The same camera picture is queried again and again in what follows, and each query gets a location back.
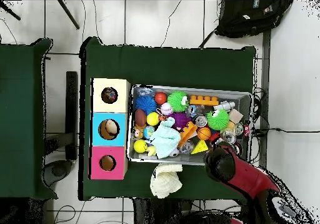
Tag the purple spiky ball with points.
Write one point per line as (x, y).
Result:
(180, 120)

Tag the cream knitted cloth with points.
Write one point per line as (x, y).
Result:
(165, 181)

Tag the green spiky ball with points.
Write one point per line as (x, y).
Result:
(217, 121)
(176, 101)

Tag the multicolour patterned cloth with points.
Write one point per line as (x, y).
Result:
(109, 95)

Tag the black backpack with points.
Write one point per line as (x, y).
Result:
(250, 18)

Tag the grey stand base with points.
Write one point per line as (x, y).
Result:
(58, 170)

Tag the mint green cloth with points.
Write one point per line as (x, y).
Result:
(165, 139)

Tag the green cloth side table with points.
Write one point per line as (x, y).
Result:
(20, 108)

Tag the wooden box with three holes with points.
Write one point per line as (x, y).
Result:
(120, 103)

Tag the brown toy football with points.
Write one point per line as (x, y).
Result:
(140, 117)

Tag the black rod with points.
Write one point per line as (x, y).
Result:
(10, 11)
(68, 15)

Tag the blue spiky ball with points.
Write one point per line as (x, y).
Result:
(145, 103)

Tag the striped tiger plush toy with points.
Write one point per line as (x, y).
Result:
(162, 117)

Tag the small soccer ball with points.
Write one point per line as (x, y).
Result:
(174, 152)

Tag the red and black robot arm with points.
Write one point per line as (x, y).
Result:
(245, 176)

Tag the black flat panel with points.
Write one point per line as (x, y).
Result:
(71, 108)

